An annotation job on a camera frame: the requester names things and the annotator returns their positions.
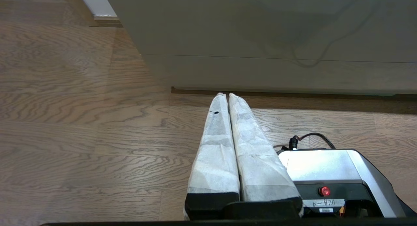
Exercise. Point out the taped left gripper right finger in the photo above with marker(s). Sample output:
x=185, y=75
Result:
x=257, y=164

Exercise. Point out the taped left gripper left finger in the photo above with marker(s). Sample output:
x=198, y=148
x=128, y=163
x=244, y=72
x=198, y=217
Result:
x=215, y=161

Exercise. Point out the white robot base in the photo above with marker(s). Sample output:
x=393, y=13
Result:
x=325, y=165

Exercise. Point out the red robot base button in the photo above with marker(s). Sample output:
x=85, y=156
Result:
x=324, y=191

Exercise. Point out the glossy beige drawer cabinet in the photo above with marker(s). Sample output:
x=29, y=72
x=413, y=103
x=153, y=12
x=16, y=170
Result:
x=228, y=30

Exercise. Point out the white handwritten label sticker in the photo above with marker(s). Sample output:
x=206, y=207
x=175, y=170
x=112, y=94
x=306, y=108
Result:
x=323, y=203

